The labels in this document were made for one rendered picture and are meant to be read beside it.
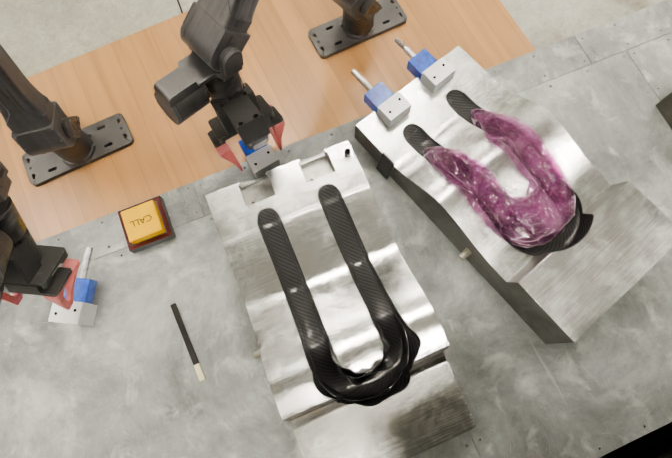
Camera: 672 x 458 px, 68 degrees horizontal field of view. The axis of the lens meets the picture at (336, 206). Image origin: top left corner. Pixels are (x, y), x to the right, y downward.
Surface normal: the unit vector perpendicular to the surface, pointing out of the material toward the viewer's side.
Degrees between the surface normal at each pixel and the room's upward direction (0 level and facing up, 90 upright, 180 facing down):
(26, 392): 0
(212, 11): 37
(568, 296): 0
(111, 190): 0
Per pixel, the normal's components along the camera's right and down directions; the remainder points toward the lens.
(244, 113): -0.25, -0.65
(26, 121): 0.25, 0.78
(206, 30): -0.43, 0.18
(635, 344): 0.00, -0.29
